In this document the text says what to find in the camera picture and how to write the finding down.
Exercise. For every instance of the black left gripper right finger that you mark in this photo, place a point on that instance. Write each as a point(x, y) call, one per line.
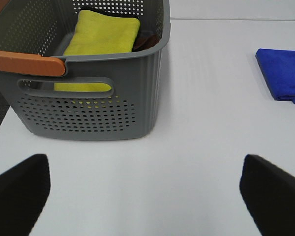
point(269, 195)

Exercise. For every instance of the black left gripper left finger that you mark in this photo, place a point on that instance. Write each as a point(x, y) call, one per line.
point(24, 190)

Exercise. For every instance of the orange basket handle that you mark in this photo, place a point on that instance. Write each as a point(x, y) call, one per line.
point(29, 34)

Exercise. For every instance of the brown folded towel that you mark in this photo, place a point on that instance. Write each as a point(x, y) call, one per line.
point(145, 40)

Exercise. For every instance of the yellow folded towel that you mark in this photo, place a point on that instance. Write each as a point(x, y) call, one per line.
point(101, 34)

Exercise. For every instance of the grey perforated plastic basket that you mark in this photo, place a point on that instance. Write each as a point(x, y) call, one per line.
point(101, 97)

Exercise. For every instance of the blue towel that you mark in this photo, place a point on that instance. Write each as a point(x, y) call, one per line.
point(278, 69)

